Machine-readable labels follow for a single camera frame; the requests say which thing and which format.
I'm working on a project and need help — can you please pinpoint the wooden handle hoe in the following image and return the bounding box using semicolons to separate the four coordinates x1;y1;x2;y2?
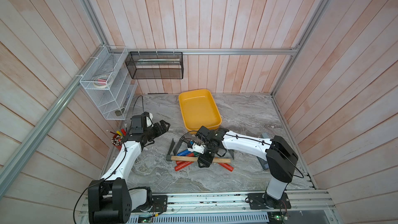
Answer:
166;155;231;163

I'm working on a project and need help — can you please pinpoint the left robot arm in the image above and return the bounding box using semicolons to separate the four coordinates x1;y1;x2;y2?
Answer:
87;112;170;224

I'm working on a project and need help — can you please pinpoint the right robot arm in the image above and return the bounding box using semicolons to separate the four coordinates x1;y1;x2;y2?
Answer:
188;126;298;209

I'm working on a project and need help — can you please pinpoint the blue grip steel hoe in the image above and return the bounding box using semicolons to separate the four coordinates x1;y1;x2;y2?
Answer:
173;138;196;156

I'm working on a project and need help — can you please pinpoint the green shaft red grip hoe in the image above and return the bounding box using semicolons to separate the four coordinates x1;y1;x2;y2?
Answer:
172;151;231;166

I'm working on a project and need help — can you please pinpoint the yellow plastic storage box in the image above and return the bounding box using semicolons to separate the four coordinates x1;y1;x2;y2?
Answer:
178;89;222;131

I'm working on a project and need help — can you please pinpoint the red pencil cup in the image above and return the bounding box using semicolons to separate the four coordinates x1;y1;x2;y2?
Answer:
107;129;126;147

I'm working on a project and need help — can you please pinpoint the blue grey stapler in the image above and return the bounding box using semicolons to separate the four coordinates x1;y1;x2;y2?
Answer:
257;133;272;171

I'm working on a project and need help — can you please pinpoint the tape roll on shelf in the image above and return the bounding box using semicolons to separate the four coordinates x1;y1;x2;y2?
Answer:
92;74;114;89

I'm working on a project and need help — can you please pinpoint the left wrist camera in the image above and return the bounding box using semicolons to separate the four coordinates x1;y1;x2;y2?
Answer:
143;112;153;128

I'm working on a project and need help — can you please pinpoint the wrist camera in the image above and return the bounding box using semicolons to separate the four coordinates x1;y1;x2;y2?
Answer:
187;143;205;154
143;112;153;128

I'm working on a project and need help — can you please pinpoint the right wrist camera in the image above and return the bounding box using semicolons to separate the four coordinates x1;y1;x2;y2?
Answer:
187;143;205;154

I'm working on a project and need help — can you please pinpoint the black wire mesh basket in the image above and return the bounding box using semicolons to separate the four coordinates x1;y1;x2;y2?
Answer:
125;51;184;80

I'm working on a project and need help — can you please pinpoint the white wire shelf rack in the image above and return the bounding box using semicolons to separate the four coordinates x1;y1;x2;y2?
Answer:
80;46;137;120

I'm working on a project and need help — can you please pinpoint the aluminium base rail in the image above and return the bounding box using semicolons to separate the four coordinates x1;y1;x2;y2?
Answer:
79;189;336;217

